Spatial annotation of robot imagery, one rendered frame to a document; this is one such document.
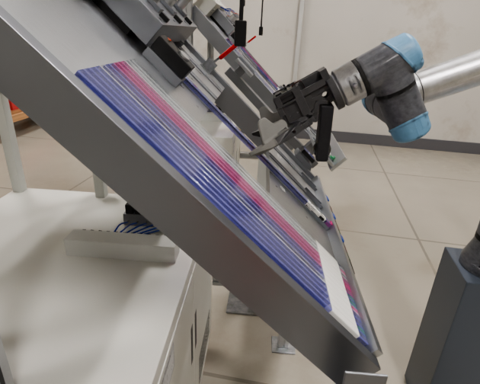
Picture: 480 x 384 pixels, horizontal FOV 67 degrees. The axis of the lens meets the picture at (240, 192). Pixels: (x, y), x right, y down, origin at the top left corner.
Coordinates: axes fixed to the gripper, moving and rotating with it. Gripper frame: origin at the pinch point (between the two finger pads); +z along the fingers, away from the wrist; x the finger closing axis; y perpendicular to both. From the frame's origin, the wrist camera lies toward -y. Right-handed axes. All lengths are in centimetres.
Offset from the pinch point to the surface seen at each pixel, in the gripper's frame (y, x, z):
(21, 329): -3, 27, 47
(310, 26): 1, -348, -55
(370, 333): -24.2, 33.0, -7.5
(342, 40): -28, -344, -77
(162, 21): 28.4, 4.5, 2.0
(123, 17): 32.1, 6.0, 7.2
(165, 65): 21.9, 7.5, 4.9
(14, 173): 21, -28, 74
